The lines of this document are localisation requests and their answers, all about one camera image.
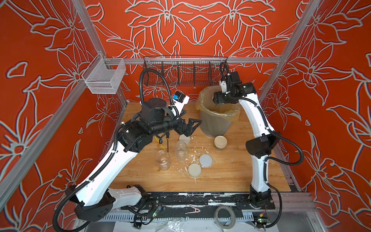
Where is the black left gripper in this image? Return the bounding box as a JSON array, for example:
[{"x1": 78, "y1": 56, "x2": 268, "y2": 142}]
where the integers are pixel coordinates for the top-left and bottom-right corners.
[{"x1": 151, "y1": 107, "x2": 203, "y2": 136}]

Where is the clear jar with tea leaves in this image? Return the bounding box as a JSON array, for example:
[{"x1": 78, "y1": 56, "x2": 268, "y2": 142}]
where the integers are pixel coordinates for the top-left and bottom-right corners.
[{"x1": 174, "y1": 141, "x2": 188, "y2": 161}]

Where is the beige lidded jar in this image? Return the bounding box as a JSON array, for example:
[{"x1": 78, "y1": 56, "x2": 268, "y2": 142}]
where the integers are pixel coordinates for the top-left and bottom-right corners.
[{"x1": 214, "y1": 135, "x2": 228, "y2": 150}]

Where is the jar with foil seal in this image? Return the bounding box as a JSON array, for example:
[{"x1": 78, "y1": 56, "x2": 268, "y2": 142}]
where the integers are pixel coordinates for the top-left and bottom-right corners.
[{"x1": 155, "y1": 150, "x2": 171, "y2": 171}]

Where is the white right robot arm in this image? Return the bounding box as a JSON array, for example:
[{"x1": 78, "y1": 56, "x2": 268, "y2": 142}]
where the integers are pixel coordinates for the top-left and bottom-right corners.
[{"x1": 213, "y1": 61, "x2": 304, "y2": 230}]

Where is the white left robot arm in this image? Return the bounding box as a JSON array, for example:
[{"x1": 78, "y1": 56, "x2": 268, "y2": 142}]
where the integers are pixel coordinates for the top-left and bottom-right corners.
[{"x1": 52, "y1": 68, "x2": 202, "y2": 232}]

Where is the yellow plastic bin liner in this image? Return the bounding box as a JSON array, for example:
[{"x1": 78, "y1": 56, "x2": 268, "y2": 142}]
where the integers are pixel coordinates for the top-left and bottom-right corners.
[{"x1": 196, "y1": 86, "x2": 241, "y2": 122}]

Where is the silver mesh waste bin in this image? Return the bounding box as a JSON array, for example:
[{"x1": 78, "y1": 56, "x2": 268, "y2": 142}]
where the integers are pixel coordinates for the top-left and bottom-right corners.
[{"x1": 199, "y1": 111, "x2": 231, "y2": 137}]

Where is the red clip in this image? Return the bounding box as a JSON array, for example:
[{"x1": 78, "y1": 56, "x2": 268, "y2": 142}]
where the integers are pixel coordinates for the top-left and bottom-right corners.
[{"x1": 185, "y1": 206, "x2": 201, "y2": 214}]

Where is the clear tape roll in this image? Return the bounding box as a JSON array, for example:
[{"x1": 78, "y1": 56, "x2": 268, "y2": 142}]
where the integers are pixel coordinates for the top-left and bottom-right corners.
[{"x1": 214, "y1": 206, "x2": 236, "y2": 232}]

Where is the crumpled clear plastic film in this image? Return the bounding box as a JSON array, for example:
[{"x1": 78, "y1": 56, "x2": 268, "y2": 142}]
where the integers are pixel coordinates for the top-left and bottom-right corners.
[{"x1": 155, "y1": 218, "x2": 188, "y2": 232}]

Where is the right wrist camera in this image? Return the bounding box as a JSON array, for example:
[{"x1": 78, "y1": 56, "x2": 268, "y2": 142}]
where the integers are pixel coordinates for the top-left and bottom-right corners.
[{"x1": 219, "y1": 78, "x2": 229, "y2": 93}]

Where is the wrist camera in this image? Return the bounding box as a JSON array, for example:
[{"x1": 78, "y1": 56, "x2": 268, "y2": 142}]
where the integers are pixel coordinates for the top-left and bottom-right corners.
[
  {"x1": 172, "y1": 91, "x2": 190, "y2": 116},
  {"x1": 219, "y1": 78, "x2": 229, "y2": 93}
]

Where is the black handled screwdriver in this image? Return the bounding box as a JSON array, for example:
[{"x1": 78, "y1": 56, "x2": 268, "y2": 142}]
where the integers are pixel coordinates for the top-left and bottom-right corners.
[{"x1": 166, "y1": 135, "x2": 170, "y2": 152}]

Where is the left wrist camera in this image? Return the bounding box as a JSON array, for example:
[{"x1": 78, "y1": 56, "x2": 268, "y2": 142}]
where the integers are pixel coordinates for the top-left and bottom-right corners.
[{"x1": 172, "y1": 91, "x2": 190, "y2": 116}]

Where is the black wire wall basket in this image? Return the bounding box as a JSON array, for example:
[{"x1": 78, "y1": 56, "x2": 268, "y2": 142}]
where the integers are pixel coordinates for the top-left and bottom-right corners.
[{"x1": 143, "y1": 55, "x2": 228, "y2": 87}]

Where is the white cable duct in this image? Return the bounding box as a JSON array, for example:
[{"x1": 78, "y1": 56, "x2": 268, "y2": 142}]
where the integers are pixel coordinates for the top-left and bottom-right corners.
[{"x1": 100, "y1": 210, "x2": 254, "y2": 222}]

